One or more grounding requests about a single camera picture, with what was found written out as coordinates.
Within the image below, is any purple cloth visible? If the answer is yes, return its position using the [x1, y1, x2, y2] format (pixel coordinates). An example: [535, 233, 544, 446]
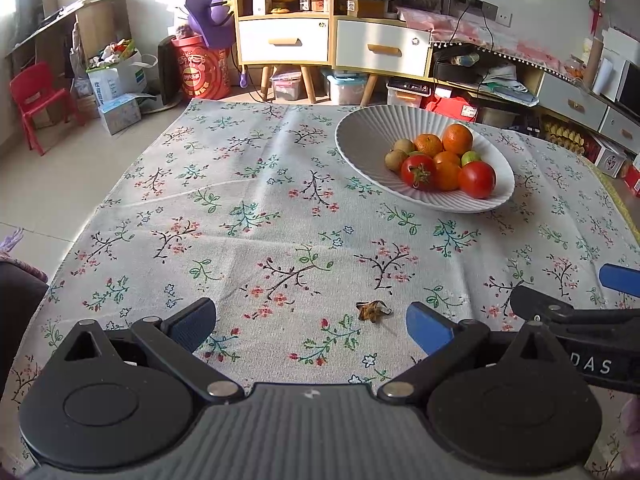
[0, 227, 26, 256]

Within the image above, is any brown cardboard box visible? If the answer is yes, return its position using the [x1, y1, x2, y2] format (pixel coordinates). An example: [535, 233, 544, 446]
[346, 0, 388, 18]

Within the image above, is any black power cable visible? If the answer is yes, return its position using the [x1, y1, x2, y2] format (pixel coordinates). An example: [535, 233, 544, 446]
[450, 2, 496, 56]

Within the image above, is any red round box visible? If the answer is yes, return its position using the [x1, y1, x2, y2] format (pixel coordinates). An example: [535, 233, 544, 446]
[171, 34, 232, 101]

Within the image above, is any black box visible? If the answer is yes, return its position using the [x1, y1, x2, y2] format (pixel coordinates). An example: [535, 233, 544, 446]
[432, 45, 493, 83]

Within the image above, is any pink cloth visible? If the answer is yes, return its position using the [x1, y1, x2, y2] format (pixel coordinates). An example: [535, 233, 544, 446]
[400, 7, 576, 81]

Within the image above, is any floral tablecloth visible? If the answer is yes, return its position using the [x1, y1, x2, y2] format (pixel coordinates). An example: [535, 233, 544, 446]
[10, 97, 640, 480]

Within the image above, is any low wooden drawer cabinet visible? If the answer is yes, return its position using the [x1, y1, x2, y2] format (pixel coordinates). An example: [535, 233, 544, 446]
[330, 15, 433, 108]

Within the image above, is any red tomato with stem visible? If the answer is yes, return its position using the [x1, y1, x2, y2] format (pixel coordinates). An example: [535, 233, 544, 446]
[400, 154, 437, 192]

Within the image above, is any light blue box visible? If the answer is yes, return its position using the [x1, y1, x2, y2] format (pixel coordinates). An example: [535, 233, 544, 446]
[97, 94, 143, 136]

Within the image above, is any yellow egg tray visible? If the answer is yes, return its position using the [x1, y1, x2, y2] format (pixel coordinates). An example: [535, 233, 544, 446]
[542, 119, 586, 153]

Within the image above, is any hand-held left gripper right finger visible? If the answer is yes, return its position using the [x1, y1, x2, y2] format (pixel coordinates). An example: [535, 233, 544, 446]
[377, 301, 576, 403]

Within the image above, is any person's right forearm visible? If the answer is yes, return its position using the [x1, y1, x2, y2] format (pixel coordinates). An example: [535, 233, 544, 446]
[620, 395, 640, 476]

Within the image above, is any white ribbed plate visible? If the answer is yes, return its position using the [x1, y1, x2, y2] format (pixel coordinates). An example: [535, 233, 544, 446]
[334, 105, 516, 213]

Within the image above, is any orange mandarin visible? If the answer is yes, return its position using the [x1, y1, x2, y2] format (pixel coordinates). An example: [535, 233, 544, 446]
[442, 123, 474, 156]
[413, 132, 445, 157]

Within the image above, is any black heater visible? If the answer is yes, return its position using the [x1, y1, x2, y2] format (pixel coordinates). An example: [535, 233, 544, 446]
[157, 35, 183, 106]

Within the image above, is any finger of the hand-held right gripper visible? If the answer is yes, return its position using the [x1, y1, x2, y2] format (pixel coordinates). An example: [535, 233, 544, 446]
[598, 263, 640, 293]
[510, 285, 640, 331]

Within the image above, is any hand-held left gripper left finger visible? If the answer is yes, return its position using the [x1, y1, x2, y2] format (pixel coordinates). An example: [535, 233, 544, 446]
[50, 298, 246, 405]

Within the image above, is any white storage bin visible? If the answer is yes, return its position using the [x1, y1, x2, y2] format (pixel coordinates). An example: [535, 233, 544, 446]
[387, 79, 431, 109]

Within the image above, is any wooden desk with shelf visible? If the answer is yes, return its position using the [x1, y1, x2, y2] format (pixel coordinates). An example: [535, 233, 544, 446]
[5, 0, 132, 68]

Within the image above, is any clear storage bin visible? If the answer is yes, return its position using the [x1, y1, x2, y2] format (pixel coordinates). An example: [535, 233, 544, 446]
[270, 67, 305, 102]
[325, 72, 368, 107]

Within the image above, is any wide wall outlet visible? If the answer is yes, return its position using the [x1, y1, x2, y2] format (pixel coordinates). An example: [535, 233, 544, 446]
[467, 0, 499, 22]

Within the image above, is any red plastic chair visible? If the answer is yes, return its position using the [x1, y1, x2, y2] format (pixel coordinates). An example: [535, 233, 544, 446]
[9, 61, 86, 157]

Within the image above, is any red flat box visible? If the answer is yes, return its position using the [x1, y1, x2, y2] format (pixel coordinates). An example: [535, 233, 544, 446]
[425, 95, 481, 123]

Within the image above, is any tall wooden drawer cabinet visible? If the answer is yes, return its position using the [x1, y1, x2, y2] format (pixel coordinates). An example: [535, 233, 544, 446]
[232, 0, 335, 106]

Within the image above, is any white red carton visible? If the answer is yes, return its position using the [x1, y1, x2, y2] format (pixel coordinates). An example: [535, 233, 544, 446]
[590, 135, 628, 178]

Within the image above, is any white shopping bag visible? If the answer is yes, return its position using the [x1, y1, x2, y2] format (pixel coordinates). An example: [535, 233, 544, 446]
[86, 40, 158, 101]

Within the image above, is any grey drawer cabinet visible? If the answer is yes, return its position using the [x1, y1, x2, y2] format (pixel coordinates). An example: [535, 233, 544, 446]
[537, 67, 640, 153]

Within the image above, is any dark sofa armrest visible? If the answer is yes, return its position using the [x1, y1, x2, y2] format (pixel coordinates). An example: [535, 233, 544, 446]
[0, 259, 49, 396]

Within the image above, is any white microwave oven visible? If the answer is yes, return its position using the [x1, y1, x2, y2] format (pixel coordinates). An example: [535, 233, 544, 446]
[600, 27, 640, 121]

